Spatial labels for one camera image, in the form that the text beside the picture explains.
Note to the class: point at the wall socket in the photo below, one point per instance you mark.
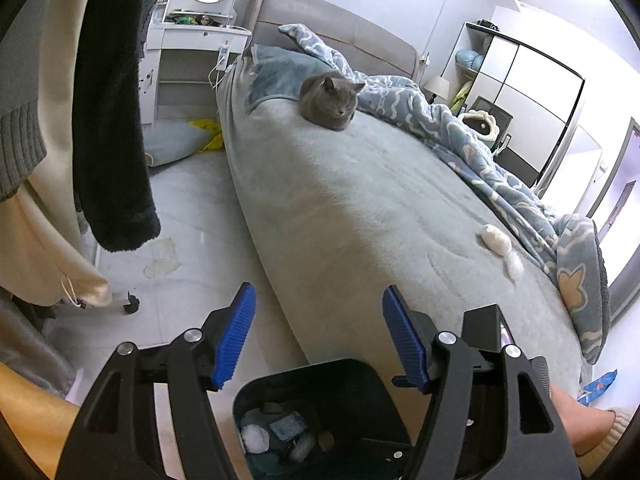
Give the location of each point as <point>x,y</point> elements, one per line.
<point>425,57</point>

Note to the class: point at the grey cloth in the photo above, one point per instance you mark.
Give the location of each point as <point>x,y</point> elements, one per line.
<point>25,340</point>

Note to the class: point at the clutter on dresser top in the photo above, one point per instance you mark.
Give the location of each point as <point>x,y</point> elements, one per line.
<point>200,20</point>

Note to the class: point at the small white fluffy wad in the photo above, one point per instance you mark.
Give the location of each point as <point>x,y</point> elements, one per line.
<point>495,240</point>

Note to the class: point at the grey blue floor cushion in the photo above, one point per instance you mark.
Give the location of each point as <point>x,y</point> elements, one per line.
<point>175,142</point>

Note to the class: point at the black framed box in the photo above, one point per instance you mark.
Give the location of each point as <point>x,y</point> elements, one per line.
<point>500,110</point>

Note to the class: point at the blue white tissue pack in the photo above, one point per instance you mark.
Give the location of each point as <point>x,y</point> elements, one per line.
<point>287,425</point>

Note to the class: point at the black trash bin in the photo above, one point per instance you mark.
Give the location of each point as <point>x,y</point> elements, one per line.
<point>350,390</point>

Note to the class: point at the white vanity dresser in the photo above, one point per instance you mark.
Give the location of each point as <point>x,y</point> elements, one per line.
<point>190,60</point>

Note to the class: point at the orange cloth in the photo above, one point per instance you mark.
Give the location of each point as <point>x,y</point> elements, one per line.
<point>30,425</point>

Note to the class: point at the light blue plush cushions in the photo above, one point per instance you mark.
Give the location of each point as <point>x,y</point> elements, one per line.
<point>470,60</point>

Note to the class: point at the white wardrobe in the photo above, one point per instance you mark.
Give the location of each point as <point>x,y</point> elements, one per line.
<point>540,95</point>

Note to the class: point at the blue patterned packet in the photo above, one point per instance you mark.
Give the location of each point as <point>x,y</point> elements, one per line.
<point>597,385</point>

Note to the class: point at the cream white hanging garment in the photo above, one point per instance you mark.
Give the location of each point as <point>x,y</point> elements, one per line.
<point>50,200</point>

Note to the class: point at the grey knit sweater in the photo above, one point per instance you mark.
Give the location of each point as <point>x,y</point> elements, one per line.
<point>20,110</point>

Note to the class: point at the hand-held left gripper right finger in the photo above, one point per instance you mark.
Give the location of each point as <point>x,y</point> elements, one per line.
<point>405,340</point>

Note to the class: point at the white fluffy tuft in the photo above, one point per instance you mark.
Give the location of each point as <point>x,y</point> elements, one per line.
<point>515,264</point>

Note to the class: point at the grey upholstered bed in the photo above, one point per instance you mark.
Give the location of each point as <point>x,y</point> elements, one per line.
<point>350,210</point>

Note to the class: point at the person's right hand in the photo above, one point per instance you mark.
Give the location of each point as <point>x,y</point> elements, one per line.
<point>580,420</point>

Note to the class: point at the person's right forearm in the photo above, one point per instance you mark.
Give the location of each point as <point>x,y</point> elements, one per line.
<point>612,432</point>

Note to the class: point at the clear bubble wrap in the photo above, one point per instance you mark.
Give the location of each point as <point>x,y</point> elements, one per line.
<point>302,447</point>

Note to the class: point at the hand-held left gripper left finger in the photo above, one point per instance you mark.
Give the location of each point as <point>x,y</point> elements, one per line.
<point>232,335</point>

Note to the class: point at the grey cat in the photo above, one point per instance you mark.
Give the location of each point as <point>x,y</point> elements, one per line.
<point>330,102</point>

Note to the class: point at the blue patterned blanket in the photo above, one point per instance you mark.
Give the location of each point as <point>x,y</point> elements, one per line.
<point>500,175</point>

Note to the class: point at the grey door frame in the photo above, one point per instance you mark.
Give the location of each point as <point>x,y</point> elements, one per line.
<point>625,200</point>

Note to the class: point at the yellow plastic bag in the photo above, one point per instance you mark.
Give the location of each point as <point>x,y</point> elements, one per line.
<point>207,132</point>

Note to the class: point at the white bedside lamp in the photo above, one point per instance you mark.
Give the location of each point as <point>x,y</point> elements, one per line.
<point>440,87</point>

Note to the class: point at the yellow green toy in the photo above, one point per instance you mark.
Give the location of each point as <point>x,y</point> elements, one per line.
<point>460,95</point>

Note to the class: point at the black fuzzy hanging garment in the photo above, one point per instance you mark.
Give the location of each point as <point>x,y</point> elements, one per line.
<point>115,110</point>

